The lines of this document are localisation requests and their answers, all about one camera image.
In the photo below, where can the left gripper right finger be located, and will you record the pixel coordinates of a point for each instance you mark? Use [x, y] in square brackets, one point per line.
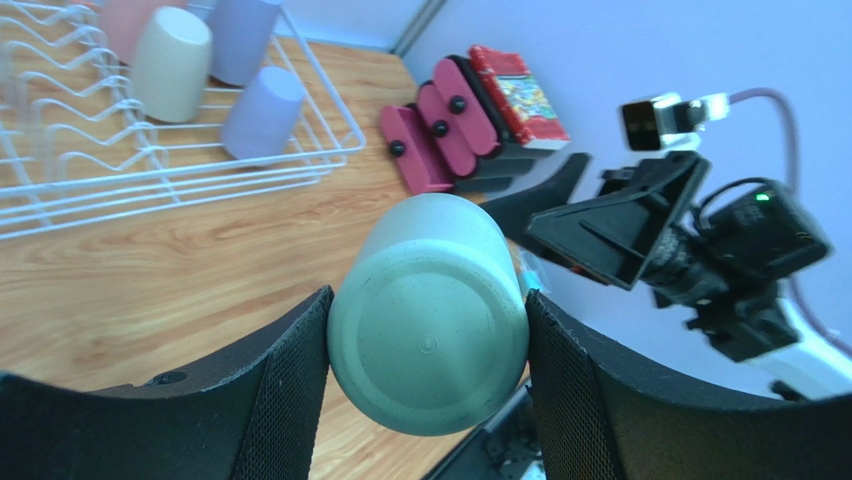
[604, 411]

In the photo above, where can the pink cup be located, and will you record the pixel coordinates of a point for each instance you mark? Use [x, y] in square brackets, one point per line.
[123, 22]

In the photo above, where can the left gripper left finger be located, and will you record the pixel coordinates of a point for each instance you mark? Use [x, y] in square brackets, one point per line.
[247, 411]

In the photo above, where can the red book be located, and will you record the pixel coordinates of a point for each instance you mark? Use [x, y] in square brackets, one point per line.
[519, 98]

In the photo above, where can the white wire dish rack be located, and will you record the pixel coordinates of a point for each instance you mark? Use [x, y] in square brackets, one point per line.
[77, 149]

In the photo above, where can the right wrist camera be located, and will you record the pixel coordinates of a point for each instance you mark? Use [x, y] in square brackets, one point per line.
[667, 122]

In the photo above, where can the beige cup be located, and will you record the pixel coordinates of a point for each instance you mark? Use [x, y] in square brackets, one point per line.
[171, 65]

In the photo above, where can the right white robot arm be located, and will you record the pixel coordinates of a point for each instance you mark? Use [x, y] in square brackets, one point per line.
[813, 368]

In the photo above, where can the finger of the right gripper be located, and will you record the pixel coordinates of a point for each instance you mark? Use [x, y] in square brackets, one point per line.
[513, 212]

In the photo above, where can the purple cup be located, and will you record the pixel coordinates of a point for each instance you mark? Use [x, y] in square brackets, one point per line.
[241, 31]
[263, 118]

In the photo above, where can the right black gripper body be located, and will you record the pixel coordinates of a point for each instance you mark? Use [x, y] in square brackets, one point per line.
[644, 227]

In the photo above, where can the green cup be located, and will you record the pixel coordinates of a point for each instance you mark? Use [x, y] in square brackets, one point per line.
[428, 334]

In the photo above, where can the magenta plastic holder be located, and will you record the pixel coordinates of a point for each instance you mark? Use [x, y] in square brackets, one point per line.
[444, 140]

